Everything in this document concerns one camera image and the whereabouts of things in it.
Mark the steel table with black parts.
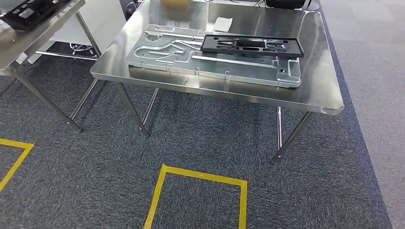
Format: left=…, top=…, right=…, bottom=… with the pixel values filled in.
left=0, top=0, right=103, bottom=133

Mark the yellow floor tape square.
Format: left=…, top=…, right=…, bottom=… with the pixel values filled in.
left=144, top=164, right=248, bottom=229

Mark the cardboard box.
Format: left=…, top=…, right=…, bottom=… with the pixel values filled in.
left=160, top=0, right=192, bottom=9

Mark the stainless steel workbench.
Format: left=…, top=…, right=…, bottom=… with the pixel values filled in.
left=90, top=0, right=345, bottom=164

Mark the stanchion post with clear base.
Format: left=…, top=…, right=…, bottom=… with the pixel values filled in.
left=126, top=0, right=144, bottom=14

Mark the clear plastic wrap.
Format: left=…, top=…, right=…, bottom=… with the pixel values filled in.
left=0, top=19, right=17, bottom=48

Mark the black plastic panel part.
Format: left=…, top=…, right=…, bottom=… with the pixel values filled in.
left=200, top=34, right=305, bottom=59

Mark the chrome chair base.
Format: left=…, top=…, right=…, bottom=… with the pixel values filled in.
left=69, top=43, right=94, bottom=53

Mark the white paper sheet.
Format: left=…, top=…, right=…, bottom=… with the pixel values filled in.
left=213, top=17, right=234, bottom=32

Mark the black carry case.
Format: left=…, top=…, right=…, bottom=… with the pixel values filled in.
left=265, top=0, right=307, bottom=10

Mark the aluminium fixture plate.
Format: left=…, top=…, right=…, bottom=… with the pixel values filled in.
left=126, top=24, right=302, bottom=88

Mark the black plastic parts stack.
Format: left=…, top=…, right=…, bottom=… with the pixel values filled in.
left=0, top=0, right=73, bottom=31

